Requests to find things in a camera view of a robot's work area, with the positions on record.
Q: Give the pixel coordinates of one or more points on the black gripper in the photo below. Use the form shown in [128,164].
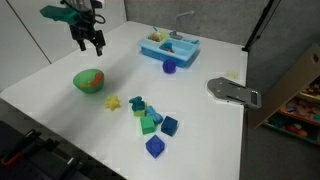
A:
[83,28]

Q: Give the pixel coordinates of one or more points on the orange toy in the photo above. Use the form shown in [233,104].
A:
[96,80]

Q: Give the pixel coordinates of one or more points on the dark teal animal toy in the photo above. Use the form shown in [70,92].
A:
[136,103]

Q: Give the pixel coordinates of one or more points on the green plastic bowl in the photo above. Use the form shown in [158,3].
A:
[87,88]

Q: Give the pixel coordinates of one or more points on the yellow star toy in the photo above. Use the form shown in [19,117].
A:
[112,103]

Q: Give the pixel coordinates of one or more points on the blue toy in sink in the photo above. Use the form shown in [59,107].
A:
[168,46]

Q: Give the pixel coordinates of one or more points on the light blue toy sink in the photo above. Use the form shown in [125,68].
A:
[180,53]

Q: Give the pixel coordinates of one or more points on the grey toy faucet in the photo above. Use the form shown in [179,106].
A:
[178,20]

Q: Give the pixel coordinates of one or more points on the light blue toy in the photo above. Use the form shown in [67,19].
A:
[154,115]

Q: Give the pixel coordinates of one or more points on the green block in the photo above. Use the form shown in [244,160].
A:
[147,124]

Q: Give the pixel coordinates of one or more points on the dark blue block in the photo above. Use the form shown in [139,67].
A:
[169,125]

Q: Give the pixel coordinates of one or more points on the royal blue block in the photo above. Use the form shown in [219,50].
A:
[155,146]

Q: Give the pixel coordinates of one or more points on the yellow-green sink basket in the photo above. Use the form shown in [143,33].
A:
[155,36]

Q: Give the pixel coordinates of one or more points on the purple blue ball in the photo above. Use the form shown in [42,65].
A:
[169,66]

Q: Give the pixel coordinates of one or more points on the small pale yellow piece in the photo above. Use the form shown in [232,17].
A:
[231,75]

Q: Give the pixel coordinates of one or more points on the grey metal plate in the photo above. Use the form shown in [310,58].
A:
[233,91]

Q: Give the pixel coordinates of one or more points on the black tripod pole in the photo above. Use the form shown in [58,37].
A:
[258,28]

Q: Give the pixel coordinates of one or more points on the shelf with colourful toys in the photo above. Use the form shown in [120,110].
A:
[300,115]

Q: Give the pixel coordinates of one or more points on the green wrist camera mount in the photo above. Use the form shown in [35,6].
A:
[60,14]

